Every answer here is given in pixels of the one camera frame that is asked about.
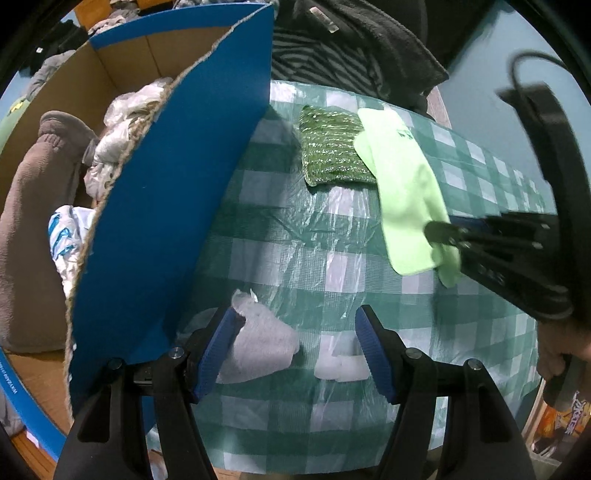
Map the light green sock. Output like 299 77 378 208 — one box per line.
353 107 462 288

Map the dark grey fleece jacket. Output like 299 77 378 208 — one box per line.
272 0 450 116

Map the white blue printed sock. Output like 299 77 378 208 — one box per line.
47 205 98 301

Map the brown fleece sock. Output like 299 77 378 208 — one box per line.
0 111 100 354

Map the green checked tablecloth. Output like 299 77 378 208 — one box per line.
143 79 559 474

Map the orange printed package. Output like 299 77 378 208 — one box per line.
531 392 591 457

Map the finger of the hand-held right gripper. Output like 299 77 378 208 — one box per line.
450 211 561 236
424 220 491 254

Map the grey sock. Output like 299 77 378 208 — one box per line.
215 289 301 385

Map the green knitted cloth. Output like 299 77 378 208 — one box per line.
298 105 379 186

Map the green plush pillow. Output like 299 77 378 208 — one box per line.
0 88 33 148

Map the small white sock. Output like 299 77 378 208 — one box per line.
314 353 372 383

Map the pile of black clothes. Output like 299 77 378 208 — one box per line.
25 21 88 75

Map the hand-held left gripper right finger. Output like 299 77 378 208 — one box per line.
355 305 527 480

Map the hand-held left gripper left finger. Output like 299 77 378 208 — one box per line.
53 305 245 480

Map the grey striped robe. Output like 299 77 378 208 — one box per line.
270 32 393 100

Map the blue cardboard box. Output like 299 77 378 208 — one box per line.
0 4 276 462

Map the person's right hand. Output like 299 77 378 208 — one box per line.
538 318 591 384

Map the pile of grey white clothes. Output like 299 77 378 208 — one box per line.
88 7 139 35

